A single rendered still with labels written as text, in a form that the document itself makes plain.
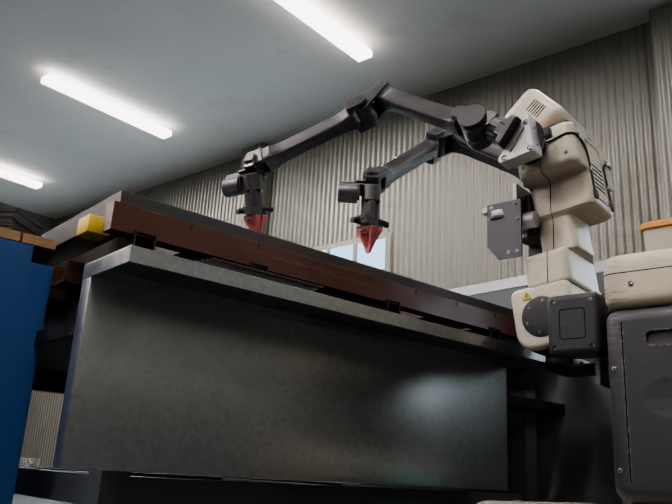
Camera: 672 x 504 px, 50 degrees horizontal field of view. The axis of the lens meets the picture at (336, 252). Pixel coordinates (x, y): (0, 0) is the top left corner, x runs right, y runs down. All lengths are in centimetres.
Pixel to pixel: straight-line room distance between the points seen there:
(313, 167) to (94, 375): 521
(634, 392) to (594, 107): 375
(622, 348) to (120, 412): 102
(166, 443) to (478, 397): 98
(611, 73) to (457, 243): 153
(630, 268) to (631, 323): 12
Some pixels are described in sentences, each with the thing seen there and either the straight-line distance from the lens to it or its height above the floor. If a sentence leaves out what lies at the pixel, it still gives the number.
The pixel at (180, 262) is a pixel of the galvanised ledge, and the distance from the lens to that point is 136.
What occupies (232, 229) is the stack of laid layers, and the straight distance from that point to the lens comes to 173.
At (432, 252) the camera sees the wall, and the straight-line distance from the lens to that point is 542.
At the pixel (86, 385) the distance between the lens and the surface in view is 143.
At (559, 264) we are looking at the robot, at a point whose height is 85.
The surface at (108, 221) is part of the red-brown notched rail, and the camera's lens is 155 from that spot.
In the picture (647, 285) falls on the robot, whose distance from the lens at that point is 165.
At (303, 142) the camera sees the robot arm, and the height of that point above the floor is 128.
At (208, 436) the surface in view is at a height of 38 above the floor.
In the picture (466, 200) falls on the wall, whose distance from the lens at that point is 540.
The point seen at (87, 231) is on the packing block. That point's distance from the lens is 161.
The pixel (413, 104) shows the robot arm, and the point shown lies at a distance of 215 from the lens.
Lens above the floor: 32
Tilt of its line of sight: 17 degrees up
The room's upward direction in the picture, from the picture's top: 3 degrees clockwise
